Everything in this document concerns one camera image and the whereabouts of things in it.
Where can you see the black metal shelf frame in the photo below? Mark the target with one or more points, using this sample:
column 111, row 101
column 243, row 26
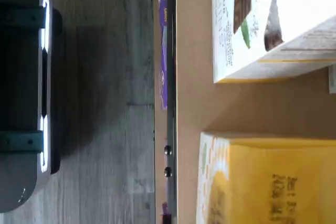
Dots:
column 171, row 77

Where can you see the small white yellow-label box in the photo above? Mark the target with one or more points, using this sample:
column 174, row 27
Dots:
column 262, row 169

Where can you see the purple snack box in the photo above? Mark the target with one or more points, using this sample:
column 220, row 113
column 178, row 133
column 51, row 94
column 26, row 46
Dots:
column 162, row 3

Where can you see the wooden shelf board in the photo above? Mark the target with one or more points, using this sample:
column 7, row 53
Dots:
column 194, row 103

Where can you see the gray mobile robot base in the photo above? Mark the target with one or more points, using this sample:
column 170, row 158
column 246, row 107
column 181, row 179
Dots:
column 21, row 82

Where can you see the pale cardboard box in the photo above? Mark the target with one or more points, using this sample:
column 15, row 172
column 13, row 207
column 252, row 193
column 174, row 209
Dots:
column 332, row 79

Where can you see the white chocolate thins box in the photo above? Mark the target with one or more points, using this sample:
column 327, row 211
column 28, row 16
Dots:
column 252, row 60

